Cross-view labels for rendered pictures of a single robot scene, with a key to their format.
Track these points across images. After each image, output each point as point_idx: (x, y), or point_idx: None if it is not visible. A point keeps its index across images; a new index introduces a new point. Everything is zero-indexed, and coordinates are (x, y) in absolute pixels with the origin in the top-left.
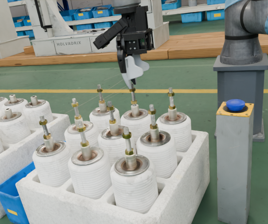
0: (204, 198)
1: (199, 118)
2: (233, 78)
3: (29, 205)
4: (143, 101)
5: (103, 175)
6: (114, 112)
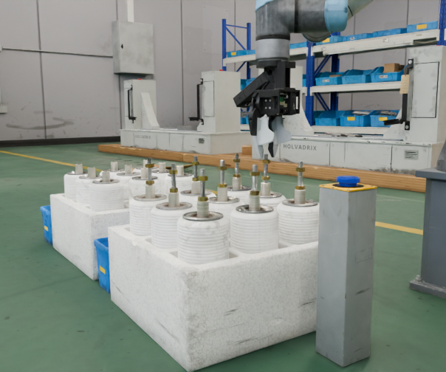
0: None
1: (412, 263)
2: (443, 193)
3: (113, 254)
4: None
5: None
6: (246, 191)
